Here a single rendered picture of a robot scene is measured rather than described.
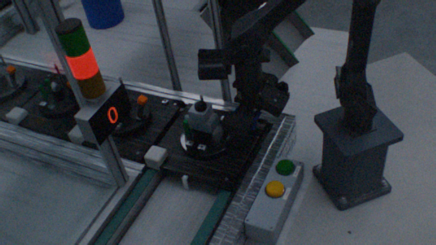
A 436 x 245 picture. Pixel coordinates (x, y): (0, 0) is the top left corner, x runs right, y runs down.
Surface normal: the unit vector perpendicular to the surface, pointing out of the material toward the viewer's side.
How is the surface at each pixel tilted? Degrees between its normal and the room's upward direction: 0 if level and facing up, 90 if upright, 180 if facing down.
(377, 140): 0
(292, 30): 45
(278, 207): 0
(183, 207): 0
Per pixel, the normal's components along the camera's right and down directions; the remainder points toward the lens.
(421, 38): -0.14, -0.72
